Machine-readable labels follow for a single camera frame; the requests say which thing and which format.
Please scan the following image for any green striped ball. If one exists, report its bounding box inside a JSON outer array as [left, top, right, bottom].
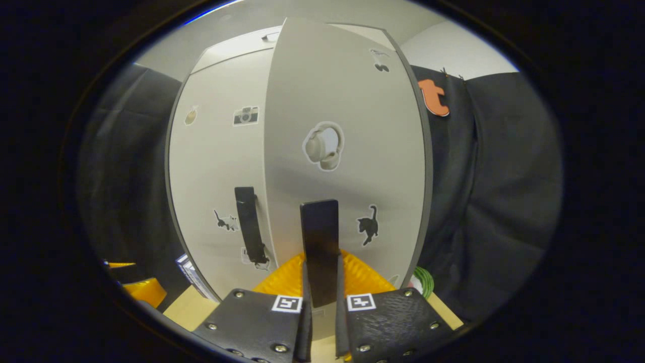
[[412, 266, 435, 299]]

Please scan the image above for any white cabinet drawer front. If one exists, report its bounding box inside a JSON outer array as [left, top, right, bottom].
[[190, 23, 391, 75]]

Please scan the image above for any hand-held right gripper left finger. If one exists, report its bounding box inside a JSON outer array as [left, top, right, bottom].
[[191, 251, 313, 363]]

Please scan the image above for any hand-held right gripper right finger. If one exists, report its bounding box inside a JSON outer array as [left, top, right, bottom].
[[335, 250, 457, 363]]

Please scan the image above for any black door handle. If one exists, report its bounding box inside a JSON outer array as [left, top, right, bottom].
[[234, 187, 269, 265], [300, 199, 341, 308]]

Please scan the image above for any white shoe cabinet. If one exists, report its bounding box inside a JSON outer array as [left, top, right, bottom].
[[165, 21, 435, 343]]

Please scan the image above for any cabinet door with camera sticker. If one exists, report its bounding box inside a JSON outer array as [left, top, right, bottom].
[[169, 48, 278, 303]]

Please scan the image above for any cabinet door with headphone sticker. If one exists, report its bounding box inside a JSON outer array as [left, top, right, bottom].
[[263, 17, 434, 341]]

